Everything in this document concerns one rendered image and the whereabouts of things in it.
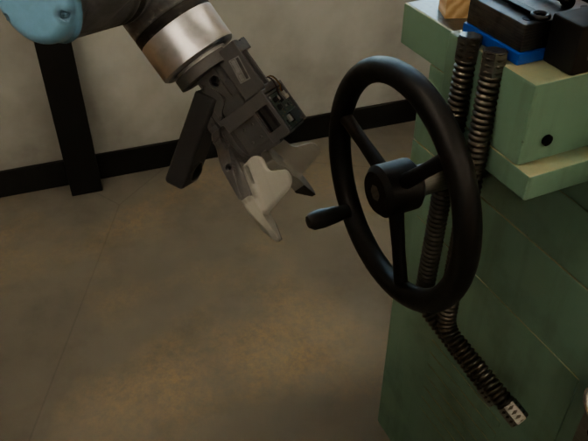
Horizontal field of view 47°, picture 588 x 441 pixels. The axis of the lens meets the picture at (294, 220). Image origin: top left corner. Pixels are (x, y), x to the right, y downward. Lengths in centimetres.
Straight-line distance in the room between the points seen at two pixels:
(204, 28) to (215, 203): 141
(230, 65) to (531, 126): 31
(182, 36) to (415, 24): 39
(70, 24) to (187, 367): 113
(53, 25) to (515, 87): 42
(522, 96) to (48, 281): 149
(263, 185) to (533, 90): 28
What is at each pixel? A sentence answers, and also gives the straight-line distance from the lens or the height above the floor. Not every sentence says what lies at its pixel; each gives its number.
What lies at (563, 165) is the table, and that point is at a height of 87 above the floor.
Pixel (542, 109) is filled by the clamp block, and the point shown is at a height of 93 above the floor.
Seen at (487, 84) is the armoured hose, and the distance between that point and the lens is 71.
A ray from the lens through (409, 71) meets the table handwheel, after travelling 68.
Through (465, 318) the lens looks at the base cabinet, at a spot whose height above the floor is 50.
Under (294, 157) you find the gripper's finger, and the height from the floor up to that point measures 81.
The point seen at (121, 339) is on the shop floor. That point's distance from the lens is 173.
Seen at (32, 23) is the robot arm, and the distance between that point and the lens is 65.
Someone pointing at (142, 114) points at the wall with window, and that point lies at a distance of 220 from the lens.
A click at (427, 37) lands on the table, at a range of 98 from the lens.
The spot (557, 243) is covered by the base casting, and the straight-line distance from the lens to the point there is 85.
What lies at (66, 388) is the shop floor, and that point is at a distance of 166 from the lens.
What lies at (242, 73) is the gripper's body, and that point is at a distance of 73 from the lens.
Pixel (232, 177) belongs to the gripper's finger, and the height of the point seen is 85.
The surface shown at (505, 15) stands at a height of 100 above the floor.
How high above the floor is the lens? 124
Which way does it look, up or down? 38 degrees down
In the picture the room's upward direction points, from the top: straight up
